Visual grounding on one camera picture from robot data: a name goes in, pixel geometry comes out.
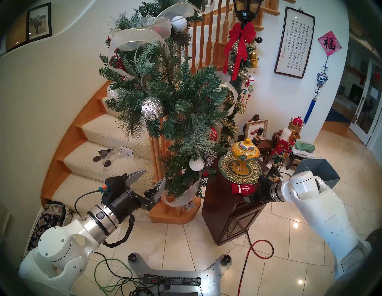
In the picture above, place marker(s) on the small white framed picture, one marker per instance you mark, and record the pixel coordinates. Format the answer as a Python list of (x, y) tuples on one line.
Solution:
[(252, 129)]

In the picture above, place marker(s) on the black base knob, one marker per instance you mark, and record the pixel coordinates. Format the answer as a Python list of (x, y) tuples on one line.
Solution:
[(226, 259), (133, 256)]

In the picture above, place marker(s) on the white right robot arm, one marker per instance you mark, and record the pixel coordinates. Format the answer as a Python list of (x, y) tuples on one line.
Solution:
[(322, 209)]

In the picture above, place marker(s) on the dark wooden cabinet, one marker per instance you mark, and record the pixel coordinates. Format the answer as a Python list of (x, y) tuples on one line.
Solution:
[(226, 209)]

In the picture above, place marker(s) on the black lantern lamp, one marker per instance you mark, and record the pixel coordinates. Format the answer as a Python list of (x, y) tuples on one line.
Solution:
[(247, 9)]

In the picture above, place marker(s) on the silver faceted ball ornament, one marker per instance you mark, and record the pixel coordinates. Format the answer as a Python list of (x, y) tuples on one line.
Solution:
[(152, 108)]

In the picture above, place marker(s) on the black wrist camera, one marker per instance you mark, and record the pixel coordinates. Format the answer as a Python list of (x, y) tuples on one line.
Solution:
[(273, 176), (115, 186)]

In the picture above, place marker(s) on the green pine garland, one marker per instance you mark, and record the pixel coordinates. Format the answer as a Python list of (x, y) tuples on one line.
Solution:
[(191, 98)]

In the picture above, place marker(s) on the red ribbed ball ornament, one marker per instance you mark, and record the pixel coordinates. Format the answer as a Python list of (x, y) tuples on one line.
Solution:
[(212, 134)]

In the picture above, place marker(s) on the grey plastic bin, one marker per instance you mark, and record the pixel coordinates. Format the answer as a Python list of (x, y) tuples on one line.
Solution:
[(323, 170)]

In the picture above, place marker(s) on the brown ceramic vase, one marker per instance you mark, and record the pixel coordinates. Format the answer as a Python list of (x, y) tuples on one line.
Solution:
[(256, 117)]

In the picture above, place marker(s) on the frosted pinecone cluster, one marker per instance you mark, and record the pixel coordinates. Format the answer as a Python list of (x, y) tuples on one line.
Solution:
[(210, 159)]

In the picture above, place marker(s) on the small black-hat nutcracker figure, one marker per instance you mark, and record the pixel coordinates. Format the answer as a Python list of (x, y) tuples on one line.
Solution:
[(259, 135)]

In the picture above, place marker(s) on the smooth silver ball ornament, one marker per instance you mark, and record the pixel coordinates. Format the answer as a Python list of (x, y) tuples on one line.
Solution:
[(112, 93)]

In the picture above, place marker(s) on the red velvet bow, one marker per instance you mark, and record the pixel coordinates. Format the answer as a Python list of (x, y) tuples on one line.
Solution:
[(243, 32)]

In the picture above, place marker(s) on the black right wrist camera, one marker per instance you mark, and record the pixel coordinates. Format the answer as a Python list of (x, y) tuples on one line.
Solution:
[(273, 176)]

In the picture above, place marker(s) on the dark wooden side table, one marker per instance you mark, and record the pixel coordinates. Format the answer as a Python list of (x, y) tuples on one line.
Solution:
[(264, 147)]

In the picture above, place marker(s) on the carpeted wooden staircase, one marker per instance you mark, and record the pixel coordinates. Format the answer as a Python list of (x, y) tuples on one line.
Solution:
[(98, 131)]

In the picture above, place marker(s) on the ornate round plate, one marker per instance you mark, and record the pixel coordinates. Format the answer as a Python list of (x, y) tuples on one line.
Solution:
[(226, 167)]

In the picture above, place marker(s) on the brown framed picture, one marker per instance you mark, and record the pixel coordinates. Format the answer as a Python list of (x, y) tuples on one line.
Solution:
[(16, 35)]

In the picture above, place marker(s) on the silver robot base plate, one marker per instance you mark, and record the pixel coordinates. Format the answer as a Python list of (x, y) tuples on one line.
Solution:
[(209, 277)]

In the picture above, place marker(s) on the framed Chinese calligraphy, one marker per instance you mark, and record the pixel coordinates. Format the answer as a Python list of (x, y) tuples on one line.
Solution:
[(294, 41)]

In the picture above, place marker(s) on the clear plastic packaging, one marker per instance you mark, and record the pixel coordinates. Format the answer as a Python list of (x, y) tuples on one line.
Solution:
[(119, 153)]

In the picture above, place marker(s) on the red diamond fu sign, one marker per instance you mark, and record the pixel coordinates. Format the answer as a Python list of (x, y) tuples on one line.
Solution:
[(329, 43)]

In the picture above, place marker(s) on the gold bell ornament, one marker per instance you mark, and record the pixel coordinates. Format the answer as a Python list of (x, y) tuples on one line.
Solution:
[(254, 59)]

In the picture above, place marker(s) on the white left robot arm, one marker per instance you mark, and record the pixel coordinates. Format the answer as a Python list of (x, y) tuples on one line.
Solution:
[(56, 247)]

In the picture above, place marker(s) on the yellow porcelain lidded jar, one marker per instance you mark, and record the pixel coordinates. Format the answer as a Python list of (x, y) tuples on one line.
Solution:
[(244, 153)]

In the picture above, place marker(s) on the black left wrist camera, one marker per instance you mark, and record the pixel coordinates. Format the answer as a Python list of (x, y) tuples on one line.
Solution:
[(115, 186)]

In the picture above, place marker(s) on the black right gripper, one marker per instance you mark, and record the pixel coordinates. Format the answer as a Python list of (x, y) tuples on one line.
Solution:
[(262, 192)]

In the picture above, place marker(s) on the white glitter ball ornament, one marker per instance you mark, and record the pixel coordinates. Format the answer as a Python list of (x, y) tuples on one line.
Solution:
[(196, 164), (179, 24)]

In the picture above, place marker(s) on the large red nutcracker figure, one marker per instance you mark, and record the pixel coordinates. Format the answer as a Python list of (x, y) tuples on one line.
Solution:
[(285, 143)]

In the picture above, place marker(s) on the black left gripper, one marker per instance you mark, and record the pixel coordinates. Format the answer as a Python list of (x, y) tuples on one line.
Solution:
[(128, 206)]

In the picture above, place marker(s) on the black power strip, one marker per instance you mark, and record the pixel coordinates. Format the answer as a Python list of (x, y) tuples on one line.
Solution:
[(179, 281)]

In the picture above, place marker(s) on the black framed horse photo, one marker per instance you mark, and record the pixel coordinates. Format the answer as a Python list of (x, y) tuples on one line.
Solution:
[(38, 22)]

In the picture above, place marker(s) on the green jade ornament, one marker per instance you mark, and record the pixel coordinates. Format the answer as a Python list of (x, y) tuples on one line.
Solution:
[(304, 147)]

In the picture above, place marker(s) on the red knitted mitten ornament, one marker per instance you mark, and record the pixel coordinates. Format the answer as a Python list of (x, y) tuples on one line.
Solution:
[(243, 190)]

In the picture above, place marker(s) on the dark red lidded jar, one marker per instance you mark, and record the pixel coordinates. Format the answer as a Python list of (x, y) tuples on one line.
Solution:
[(277, 137)]

